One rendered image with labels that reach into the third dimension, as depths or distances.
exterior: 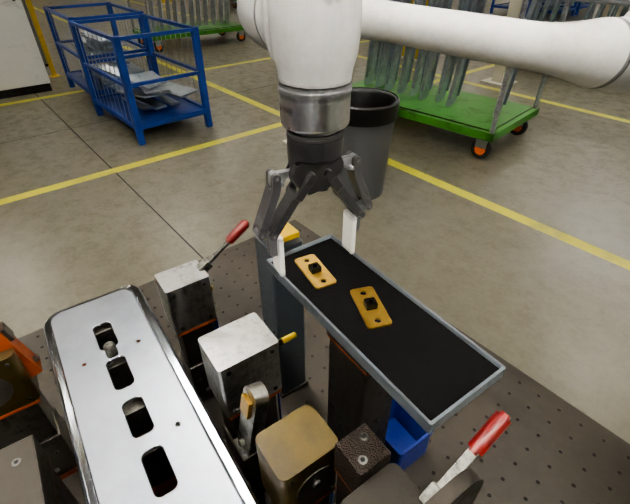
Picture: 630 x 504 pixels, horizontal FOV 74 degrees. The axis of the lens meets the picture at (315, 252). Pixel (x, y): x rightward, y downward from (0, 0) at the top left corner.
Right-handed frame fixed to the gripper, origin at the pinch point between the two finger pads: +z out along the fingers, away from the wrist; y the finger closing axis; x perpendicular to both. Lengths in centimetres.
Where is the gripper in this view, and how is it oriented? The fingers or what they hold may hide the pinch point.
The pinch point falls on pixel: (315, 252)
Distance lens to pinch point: 66.7
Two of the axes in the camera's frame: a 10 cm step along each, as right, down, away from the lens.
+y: -8.9, 2.7, -3.7
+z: 0.0, 8.0, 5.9
